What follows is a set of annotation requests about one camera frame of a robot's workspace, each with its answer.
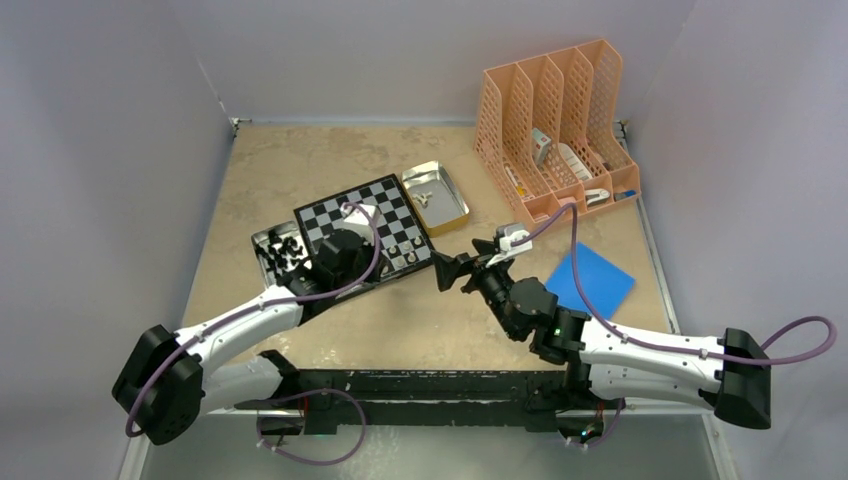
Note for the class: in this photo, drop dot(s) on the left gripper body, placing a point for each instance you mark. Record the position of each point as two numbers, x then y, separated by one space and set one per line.
364 263

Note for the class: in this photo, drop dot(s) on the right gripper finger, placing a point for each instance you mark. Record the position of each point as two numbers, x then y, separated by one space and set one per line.
485 247
449 268

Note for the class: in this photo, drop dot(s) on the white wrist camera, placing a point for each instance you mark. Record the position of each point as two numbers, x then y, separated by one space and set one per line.
510 241
362 218

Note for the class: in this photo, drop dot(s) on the orange file organizer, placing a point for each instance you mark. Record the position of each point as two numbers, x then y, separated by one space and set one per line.
546 132

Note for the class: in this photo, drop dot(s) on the white stapler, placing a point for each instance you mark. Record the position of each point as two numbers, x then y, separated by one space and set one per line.
597 196

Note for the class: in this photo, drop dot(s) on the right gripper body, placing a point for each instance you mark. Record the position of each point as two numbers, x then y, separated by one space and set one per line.
491 281

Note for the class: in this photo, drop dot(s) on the black base bar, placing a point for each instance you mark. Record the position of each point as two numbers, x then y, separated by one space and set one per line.
538 401

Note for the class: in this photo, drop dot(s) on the yellow tray of white pieces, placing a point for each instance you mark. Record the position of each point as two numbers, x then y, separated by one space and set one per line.
436 199

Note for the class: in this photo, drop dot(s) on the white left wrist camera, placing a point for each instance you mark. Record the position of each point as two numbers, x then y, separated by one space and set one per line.
362 218

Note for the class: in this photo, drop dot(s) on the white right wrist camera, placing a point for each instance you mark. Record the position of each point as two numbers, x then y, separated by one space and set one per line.
510 241

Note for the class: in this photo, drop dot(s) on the blue flat sheet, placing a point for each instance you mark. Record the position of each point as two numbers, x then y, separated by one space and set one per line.
606 285

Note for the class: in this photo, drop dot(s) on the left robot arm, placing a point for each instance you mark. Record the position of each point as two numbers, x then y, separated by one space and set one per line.
173 377

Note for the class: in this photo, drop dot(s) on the silver tray of black pieces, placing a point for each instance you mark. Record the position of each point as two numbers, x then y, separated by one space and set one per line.
278 250

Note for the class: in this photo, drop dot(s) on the black and white chessboard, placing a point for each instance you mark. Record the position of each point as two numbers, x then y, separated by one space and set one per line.
398 223

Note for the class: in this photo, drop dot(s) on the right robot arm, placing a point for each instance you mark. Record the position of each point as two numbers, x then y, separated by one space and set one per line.
605 361

